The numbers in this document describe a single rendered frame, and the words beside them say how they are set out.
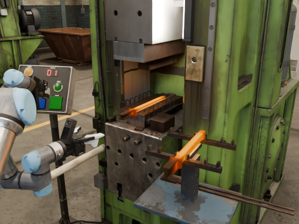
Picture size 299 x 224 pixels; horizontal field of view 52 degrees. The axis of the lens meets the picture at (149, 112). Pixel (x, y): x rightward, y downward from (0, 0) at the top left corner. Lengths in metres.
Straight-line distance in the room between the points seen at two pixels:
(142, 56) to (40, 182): 0.75
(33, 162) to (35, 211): 1.49
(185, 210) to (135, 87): 0.91
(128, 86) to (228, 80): 0.66
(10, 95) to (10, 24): 5.43
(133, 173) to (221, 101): 0.63
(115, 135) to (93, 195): 1.13
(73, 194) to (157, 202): 1.51
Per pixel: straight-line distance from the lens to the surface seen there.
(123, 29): 1.60
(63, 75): 1.88
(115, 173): 1.84
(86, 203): 2.68
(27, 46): 6.75
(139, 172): 1.71
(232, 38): 1.47
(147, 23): 1.51
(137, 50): 1.56
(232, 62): 1.49
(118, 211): 2.00
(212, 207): 1.38
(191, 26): 1.51
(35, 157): 1.24
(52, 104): 1.85
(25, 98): 1.01
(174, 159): 1.13
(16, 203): 2.84
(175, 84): 2.04
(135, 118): 1.67
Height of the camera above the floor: 1.55
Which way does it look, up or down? 20 degrees down
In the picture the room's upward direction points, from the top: straight up
